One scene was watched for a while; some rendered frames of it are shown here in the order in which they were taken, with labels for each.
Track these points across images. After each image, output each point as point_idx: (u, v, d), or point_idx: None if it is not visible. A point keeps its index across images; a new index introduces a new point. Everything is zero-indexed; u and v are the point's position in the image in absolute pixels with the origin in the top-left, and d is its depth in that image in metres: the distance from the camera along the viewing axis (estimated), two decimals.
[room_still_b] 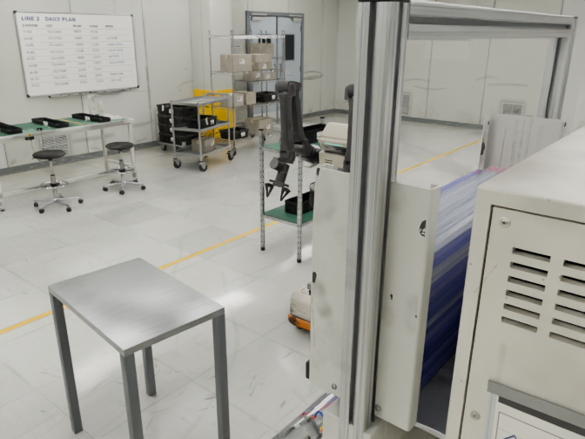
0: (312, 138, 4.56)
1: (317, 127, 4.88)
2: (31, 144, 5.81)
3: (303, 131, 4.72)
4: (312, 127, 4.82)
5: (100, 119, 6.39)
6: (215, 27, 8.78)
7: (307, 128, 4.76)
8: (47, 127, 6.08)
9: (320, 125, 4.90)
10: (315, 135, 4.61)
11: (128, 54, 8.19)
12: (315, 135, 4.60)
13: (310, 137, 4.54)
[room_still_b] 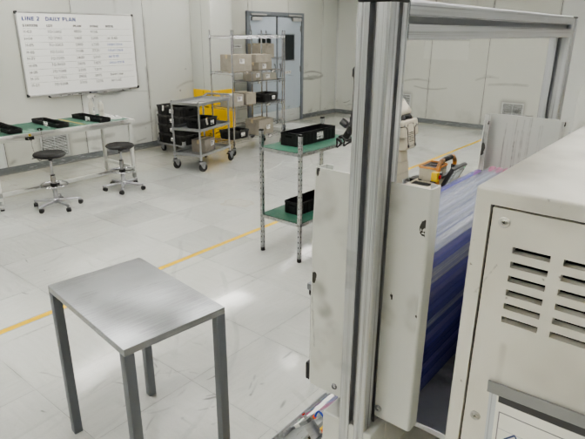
0: (312, 138, 4.56)
1: (317, 127, 4.88)
2: (31, 144, 5.81)
3: (303, 131, 4.72)
4: (312, 127, 4.82)
5: (100, 119, 6.39)
6: (215, 27, 8.78)
7: (307, 128, 4.76)
8: (47, 127, 6.08)
9: (320, 125, 4.90)
10: (315, 135, 4.61)
11: (128, 54, 8.19)
12: (315, 135, 4.60)
13: (310, 137, 4.54)
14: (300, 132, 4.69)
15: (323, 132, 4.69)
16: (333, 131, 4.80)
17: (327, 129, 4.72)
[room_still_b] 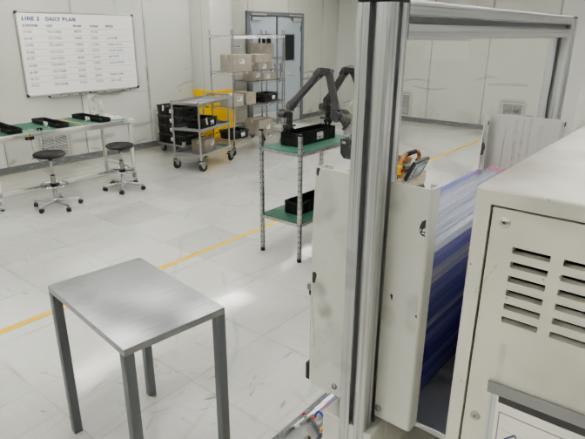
0: (312, 138, 4.56)
1: (317, 127, 4.88)
2: (31, 144, 5.81)
3: (303, 131, 4.72)
4: (312, 127, 4.82)
5: (100, 119, 6.39)
6: (215, 27, 8.78)
7: (307, 128, 4.76)
8: (47, 127, 6.08)
9: (320, 125, 4.90)
10: (315, 135, 4.61)
11: (128, 54, 8.19)
12: (315, 135, 4.60)
13: (310, 137, 4.54)
14: (300, 132, 4.69)
15: (323, 132, 4.69)
16: (333, 131, 4.80)
17: (327, 129, 4.72)
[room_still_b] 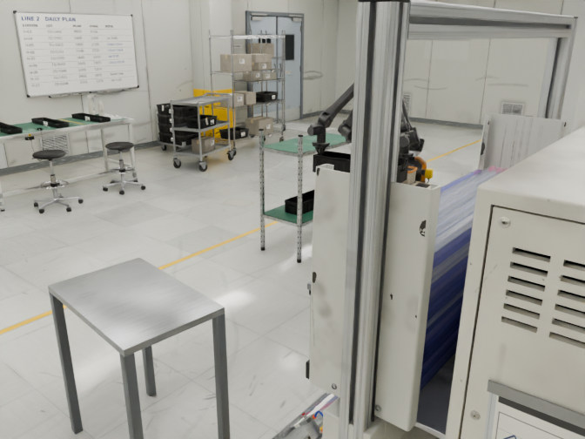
0: None
1: (319, 161, 3.33)
2: (31, 144, 5.81)
3: (350, 165, 3.23)
4: (330, 160, 3.29)
5: (100, 119, 6.39)
6: (215, 27, 8.78)
7: (340, 161, 3.25)
8: (47, 127, 6.08)
9: (314, 158, 3.36)
10: None
11: (128, 54, 8.19)
12: None
13: None
14: None
15: (350, 160, 3.40)
16: None
17: (342, 155, 3.43)
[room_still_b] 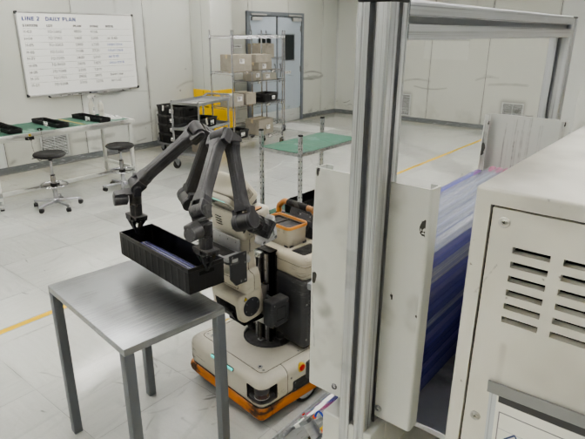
0: (194, 256, 2.34)
1: (124, 241, 2.42)
2: (31, 144, 5.81)
3: (150, 254, 2.28)
4: (132, 243, 2.37)
5: (100, 119, 6.39)
6: (215, 27, 8.78)
7: (142, 247, 2.32)
8: (47, 127, 6.08)
9: None
10: (184, 250, 2.38)
11: (128, 54, 8.19)
12: (187, 250, 2.37)
13: (197, 256, 2.32)
14: (154, 260, 2.26)
15: (171, 242, 2.45)
16: (155, 233, 2.56)
17: (165, 233, 2.48)
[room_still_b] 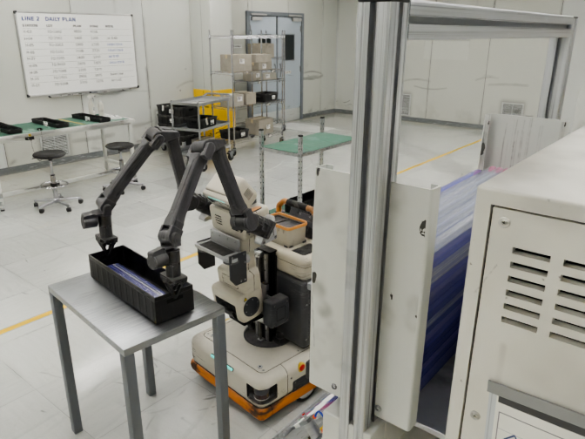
0: None
1: (93, 265, 2.34)
2: (31, 144, 5.81)
3: (117, 280, 2.20)
4: (101, 267, 2.29)
5: (100, 119, 6.39)
6: (215, 27, 8.78)
7: (110, 272, 2.24)
8: (47, 127, 6.08)
9: None
10: (155, 273, 2.30)
11: (128, 54, 8.19)
12: (158, 273, 2.29)
13: None
14: (122, 285, 2.18)
15: (143, 265, 2.37)
16: (126, 255, 2.48)
17: (136, 255, 2.40)
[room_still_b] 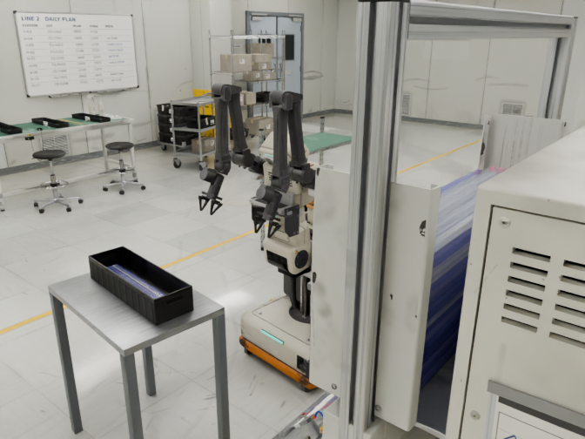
0: (164, 282, 2.26)
1: (93, 266, 2.34)
2: (31, 144, 5.81)
3: (117, 281, 2.20)
4: (101, 268, 2.29)
5: (100, 119, 6.39)
6: (215, 27, 8.78)
7: (110, 273, 2.24)
8: (47, 127, 6.08)
9: None
10: (155, 275, 2.30)
11: (128, 54, 8.19)
12: (158, 275, 2.29)
13: (167, 281, 2.24)
14: (122, 287, 2.18)
15: (142, 266, 2.37)
16: (126, 256, 2.48)
17: (136, 257, 2.40)
